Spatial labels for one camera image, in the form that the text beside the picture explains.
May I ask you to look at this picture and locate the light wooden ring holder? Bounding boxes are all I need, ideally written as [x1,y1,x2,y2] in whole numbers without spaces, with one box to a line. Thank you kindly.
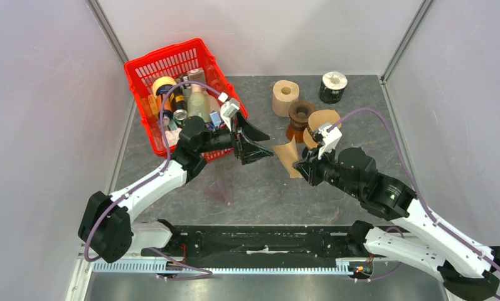
[303,128,319,149]

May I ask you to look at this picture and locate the pink cloth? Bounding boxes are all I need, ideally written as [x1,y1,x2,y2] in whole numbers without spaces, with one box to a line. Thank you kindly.
[164,128,182,147]

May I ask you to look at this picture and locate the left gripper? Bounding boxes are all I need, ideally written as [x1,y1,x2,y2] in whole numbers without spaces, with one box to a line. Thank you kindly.
[197,110,273,165]

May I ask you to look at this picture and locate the brown paper coffee filter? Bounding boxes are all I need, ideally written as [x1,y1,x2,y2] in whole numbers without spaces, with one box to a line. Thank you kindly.
[307,109,341,134]

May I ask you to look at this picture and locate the amber glass carafe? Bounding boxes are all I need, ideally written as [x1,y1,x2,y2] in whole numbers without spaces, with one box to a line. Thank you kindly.
[285,120,307,144]

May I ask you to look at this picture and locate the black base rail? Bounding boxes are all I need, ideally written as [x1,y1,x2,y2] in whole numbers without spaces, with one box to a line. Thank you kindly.
[161,225,368,268]

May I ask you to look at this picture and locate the yellow tape roll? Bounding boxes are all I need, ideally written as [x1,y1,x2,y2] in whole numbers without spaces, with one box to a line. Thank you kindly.
[151,76,177,96]

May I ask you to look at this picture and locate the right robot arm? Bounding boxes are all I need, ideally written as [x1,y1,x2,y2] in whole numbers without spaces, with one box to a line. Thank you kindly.
[293,147,500,300]

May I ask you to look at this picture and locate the red plastic basket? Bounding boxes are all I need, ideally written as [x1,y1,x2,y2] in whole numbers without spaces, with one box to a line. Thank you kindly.
[124,38,240,157]

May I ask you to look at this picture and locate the beige paper towel roll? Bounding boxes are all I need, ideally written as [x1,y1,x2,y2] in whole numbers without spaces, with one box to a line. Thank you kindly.
[272,80,299,117]

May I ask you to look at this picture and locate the dark wooden ring holder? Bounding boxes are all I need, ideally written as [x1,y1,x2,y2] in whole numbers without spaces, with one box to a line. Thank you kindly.
[288,100,316,124]

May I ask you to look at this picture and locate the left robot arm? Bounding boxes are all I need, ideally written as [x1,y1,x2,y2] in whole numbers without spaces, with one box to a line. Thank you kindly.
[78,112,273,263]

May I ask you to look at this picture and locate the black wrapped paper roll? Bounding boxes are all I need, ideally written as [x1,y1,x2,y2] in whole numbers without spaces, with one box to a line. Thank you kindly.
[318,71,348,104]

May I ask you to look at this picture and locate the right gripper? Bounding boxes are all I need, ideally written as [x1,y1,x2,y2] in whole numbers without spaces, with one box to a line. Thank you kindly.
[292,142,362,198]

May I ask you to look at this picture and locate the black orange can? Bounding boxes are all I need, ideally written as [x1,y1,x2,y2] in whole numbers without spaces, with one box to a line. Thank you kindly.
[162,87,188,122]

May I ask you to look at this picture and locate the clear pink plastic cone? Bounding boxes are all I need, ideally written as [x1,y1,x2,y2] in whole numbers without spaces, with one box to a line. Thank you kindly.
[203,179,234,206]

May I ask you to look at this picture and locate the green bottle pink cap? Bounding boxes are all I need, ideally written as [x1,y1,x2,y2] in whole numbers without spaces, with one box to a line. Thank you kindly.
[187,84,211,122]

